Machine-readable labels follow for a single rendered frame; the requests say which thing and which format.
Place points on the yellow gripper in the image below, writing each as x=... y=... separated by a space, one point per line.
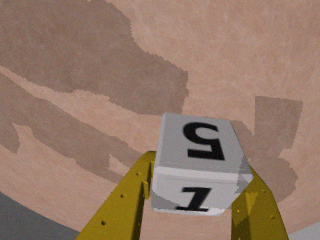
x=255 y=214

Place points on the white calendar cube with black digits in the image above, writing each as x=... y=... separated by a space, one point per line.
x=200 y=167

